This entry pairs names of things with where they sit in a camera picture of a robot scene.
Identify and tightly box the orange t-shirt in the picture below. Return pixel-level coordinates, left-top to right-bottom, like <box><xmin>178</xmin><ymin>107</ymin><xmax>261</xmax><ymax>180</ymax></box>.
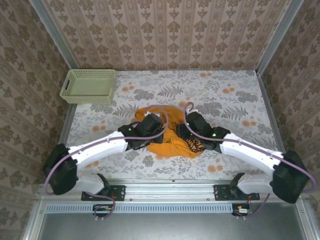
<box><xmin>134</xmin><ymin>104</ymin><xmax>208</xmax><ymax>161</ymax></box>

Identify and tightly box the floral tablecloth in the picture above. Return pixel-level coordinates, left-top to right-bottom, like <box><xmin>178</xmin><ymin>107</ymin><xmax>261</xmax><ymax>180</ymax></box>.
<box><xmin>57</xmin><ymin>69</ymin><xmax>288</xmax><ymax>181</ymax></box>

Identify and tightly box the pale green plastic basket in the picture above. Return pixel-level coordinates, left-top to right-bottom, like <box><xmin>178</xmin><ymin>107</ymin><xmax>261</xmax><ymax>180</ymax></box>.
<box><xmin>59</xmin><ymin>69</ymin><xmax>118</xmax><ymax>105</ymax></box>

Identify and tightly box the black connector board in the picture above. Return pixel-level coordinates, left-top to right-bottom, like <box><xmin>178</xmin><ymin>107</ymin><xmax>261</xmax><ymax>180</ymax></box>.
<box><xmin>92</xmin><ymin>203</ymin><xmax>114</xmax><ymax>218</ymax></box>
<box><xmin>231</xmin><ymin>203</ymin><xmax>252</xmax><ymax>217</ymax></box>

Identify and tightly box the grey metal sheet panel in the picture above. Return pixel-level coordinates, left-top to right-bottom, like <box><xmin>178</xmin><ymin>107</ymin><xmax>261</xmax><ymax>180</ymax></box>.
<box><xmin>37</xmin><ymin>212</ymin><xmax>308</xmax><ymax>240</ymax></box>

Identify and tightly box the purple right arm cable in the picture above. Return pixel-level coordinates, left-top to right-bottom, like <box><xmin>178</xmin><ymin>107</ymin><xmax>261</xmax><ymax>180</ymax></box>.
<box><xmin>183</xmin><ymin>101</ymin><xmax>318</xmax><ymax>220</ymax></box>

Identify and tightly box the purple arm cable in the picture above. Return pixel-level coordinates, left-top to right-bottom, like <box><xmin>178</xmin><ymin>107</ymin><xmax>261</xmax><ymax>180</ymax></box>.
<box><xmin>44</xmin><ymin>105</ymin><xmax>169</xmax><ymax>221</ymax></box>
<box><xmin>183</xmin><ymin>101</ymin><xmax>318</xmax><ymax>220</ymax></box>

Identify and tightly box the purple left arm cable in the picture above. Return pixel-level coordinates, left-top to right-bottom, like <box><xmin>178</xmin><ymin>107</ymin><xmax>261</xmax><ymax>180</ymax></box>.
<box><xmin>44</xmin><ymin>105</ymin><xmax>169</xmax><ymax>221</ymax></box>

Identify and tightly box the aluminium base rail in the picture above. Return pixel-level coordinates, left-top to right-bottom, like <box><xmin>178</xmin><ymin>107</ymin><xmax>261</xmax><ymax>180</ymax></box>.
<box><xmin>36</xmin><ymin>178</ymin><xmax>307</xmax><ymax>202</ymax></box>

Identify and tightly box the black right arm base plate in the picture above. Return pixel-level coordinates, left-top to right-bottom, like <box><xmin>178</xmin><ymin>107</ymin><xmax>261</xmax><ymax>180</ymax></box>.
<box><xmin>213</xmin><ymin>184</ymin><xmax>261</xmax><ymax>202</ymax></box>

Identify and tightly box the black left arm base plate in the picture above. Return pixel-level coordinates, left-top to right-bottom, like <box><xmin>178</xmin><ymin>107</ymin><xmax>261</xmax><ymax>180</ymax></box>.
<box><xmin>81</xmin><ymin>184</ymin><xmax>126</xmax><ymax>202</ymax></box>

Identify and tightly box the aluminium table side rail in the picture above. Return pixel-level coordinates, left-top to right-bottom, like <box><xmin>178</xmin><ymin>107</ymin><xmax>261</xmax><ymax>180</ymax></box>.
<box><xmin>257</xmin><ymin>71</ymin><xmax>296</xmax><ymax>182</ymax></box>
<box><xmin>47</xmin><ymin>103</ymin><xmax>77</xmax><ymax>183</ymax></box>

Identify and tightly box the slotted grey cable duct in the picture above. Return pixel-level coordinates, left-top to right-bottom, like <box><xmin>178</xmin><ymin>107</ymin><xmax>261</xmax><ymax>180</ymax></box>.
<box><xmin>44</xmin><ymin>202</ymin><xmax>235</xmax><ymax>214</ymax></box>

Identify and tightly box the aluminium frame post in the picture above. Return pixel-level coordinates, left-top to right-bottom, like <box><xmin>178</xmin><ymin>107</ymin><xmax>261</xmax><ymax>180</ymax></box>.
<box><xmin>256</xmin><ymin>0</ymin><xmax>305</xmax><ymax>76</ymax></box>
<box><xmin>29</xmin><ymin>0</ymin><xmax>78</xmax><ymax>70</ymax></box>

